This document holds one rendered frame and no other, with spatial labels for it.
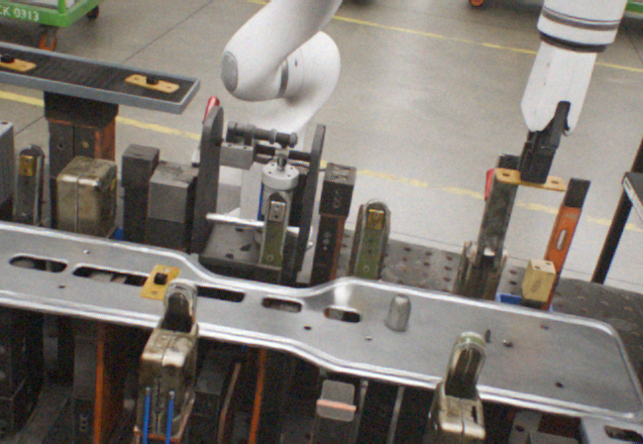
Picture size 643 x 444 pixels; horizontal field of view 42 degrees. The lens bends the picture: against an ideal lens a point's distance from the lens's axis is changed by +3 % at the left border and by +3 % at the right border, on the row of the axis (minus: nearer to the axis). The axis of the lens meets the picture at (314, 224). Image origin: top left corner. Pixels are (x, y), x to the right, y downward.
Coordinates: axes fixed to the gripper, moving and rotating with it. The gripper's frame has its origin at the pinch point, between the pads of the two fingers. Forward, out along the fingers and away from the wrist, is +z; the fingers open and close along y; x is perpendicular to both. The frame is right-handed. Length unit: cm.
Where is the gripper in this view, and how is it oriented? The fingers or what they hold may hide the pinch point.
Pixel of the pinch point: (535, 162)
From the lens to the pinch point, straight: 106.3
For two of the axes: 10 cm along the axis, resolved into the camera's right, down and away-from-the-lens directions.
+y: -1.0, 4.7, -8.8
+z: -1.3, 8.7, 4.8
